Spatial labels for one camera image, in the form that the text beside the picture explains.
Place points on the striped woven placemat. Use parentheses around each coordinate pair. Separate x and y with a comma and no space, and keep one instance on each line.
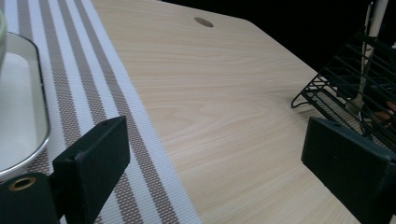
(93,93)

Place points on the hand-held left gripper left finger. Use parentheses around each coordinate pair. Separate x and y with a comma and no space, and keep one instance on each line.
(90,168)

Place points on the white plate with dark rim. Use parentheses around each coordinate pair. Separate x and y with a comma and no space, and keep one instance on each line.
(18,109)

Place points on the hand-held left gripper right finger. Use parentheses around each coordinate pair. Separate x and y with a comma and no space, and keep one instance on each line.
(351,161)

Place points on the pale green glass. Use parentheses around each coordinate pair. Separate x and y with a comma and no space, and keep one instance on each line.
(2,37)

